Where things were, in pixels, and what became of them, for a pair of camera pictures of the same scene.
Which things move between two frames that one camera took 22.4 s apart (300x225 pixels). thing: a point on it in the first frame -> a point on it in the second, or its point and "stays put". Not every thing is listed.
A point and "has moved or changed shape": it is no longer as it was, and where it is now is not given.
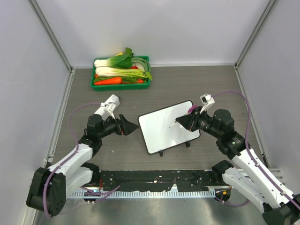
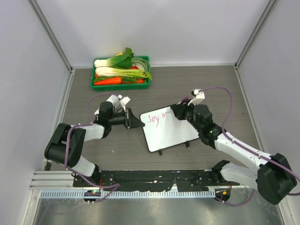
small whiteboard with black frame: x=161 y=130 stays put
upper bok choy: x=123 y=61 stays put
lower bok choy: x=108 y=71 stays put
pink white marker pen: x=190 y=110 has moved or changed shape
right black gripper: x=189 y=121 -> x=179 y=110
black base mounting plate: x=160 y=181 stays put
